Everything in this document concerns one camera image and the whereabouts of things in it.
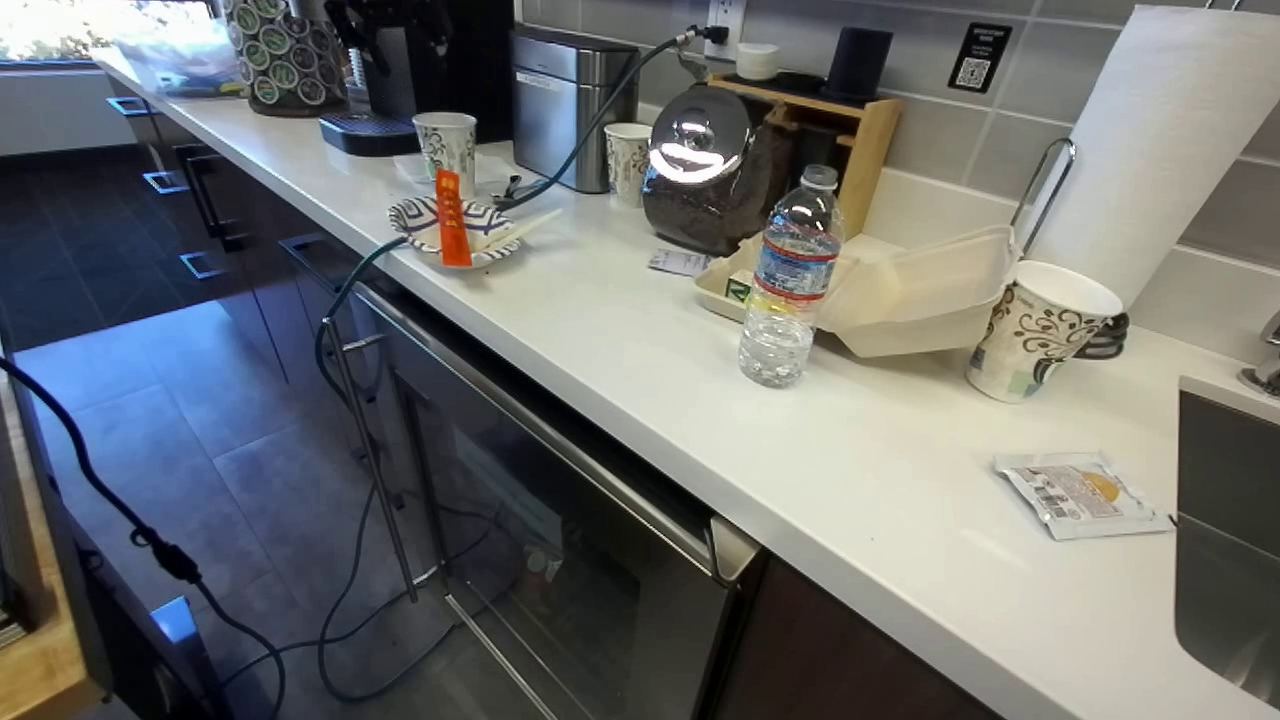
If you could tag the wooden board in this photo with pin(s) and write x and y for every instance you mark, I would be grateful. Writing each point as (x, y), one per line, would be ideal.
(41, 664)

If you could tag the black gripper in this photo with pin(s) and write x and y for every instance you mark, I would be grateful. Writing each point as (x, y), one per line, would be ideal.
(393, 23)

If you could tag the black white wall sign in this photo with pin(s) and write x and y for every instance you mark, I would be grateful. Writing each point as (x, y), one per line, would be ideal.
(980, 57)

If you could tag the white paper towel roll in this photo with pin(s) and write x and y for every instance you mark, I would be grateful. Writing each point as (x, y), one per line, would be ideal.
(1160, 132)

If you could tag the black silver Keurig coffee machine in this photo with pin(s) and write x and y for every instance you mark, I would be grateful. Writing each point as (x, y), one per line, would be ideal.
(483, 74)

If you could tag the orange packets bundle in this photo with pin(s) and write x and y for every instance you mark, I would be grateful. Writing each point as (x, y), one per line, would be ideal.
(455, 223)

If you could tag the small white bowl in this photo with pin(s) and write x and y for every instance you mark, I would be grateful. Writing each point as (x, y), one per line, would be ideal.
(753, 61)

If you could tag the patterned paper coffee cup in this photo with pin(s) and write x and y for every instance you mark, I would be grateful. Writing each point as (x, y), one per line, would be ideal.
(446, 147)
(1034, 334)

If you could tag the wooden countertop rack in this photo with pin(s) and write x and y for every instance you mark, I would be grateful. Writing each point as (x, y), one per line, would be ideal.
(864, 147)

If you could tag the white paper napkin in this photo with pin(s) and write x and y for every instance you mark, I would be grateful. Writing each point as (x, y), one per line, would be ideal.
(497, 173)

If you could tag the flat foil snack packet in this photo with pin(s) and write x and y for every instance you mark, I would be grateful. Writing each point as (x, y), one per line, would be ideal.
(1073, 493)

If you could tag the glass door undercounter fridge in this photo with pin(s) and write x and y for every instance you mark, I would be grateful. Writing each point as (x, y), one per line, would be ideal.
(572, 533)

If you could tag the white single wall outlet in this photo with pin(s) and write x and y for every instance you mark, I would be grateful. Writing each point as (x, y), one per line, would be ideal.
(726, 19)

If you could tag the clear plastic water bottle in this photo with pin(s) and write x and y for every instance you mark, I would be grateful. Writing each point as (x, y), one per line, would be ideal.
(790, 264)

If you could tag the small flat sweetener packet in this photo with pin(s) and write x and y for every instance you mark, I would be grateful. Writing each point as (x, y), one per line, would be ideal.
(681, 263)

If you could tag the small white paper cup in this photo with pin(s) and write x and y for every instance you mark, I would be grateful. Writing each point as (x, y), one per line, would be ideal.
(628, 160)

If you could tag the patterned rim paper plate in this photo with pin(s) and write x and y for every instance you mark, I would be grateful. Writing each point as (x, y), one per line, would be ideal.
(501, 239)

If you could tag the black box on rack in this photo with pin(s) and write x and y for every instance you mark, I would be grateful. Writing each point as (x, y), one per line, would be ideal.
(858, 66)

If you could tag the clear plastic container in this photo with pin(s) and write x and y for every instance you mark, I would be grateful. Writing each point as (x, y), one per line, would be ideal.
(183, 53)

